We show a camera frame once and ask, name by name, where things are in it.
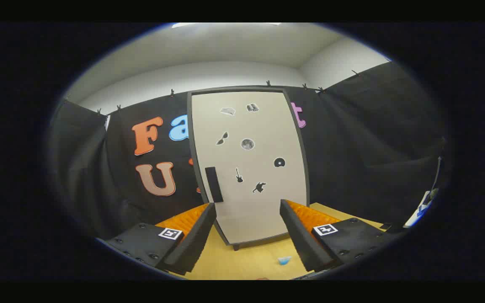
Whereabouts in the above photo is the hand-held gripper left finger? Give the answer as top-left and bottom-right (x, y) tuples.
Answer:
(105, 202), (218, 276)

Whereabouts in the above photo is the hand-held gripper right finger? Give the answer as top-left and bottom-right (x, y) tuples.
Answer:
(280, 199), (399, 272)

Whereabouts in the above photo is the beige cabinet door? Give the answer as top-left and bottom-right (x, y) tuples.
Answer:
(189, 88), (309, 247)

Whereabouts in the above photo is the black door handle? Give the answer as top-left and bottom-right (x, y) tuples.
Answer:
(205, 167), (224, 203)

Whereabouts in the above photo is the grey cabinet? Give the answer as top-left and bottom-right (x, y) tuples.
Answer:
(187, 86), (311, 252)

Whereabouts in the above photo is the black backdrop cloth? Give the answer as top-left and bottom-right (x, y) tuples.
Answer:
(49, 61), (451, 240)

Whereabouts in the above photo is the white blue-edged object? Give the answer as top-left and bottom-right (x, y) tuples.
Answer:
(402, 157), (443, 229)

